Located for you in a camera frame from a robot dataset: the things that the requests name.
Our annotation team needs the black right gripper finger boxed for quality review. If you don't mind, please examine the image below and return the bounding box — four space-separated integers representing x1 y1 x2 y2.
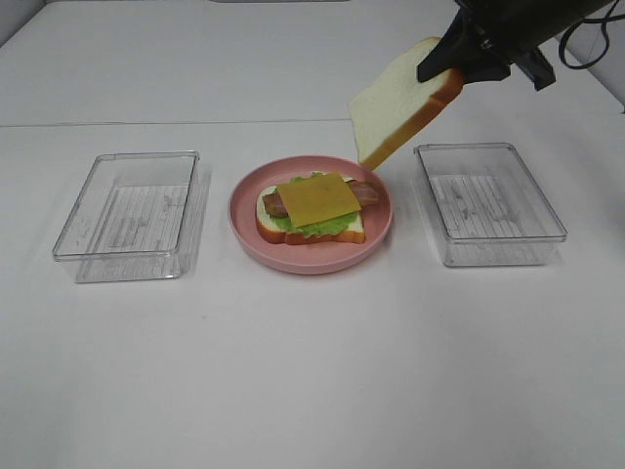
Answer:
459 54 511 84
416 12 476 82

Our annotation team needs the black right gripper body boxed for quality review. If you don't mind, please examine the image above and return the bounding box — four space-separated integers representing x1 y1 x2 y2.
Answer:
458 1 615 91

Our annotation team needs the bread slice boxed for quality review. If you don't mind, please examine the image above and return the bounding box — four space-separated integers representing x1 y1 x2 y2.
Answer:
256 186 365 245
349 37 464 171

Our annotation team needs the bacon strip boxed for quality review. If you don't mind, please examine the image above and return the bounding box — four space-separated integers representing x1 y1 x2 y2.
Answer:
262 192 288 219
347 180 380 207

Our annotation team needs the yellow cheese slice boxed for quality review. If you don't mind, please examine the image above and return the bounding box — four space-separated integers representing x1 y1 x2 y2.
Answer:
276 173 361 228

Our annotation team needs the green lettuce leaf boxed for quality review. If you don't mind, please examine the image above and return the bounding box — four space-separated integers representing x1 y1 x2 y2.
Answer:
259 172 361 238

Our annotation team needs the right clear plastic tray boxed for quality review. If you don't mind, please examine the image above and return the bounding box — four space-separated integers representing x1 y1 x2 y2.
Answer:
414 143 567 268

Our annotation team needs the clear plastic tray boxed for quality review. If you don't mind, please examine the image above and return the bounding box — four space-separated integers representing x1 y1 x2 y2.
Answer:
52 150 210 283
414 143 567 268

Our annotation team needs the pink round plate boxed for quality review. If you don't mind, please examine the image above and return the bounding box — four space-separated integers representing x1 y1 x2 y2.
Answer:
229 155 394 275

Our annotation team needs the left clear plastic tray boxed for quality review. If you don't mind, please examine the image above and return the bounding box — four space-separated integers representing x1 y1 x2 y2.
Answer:
52 150 210 283

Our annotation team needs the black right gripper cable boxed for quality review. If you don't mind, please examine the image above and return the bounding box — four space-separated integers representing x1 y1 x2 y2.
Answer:
558 0 625 70

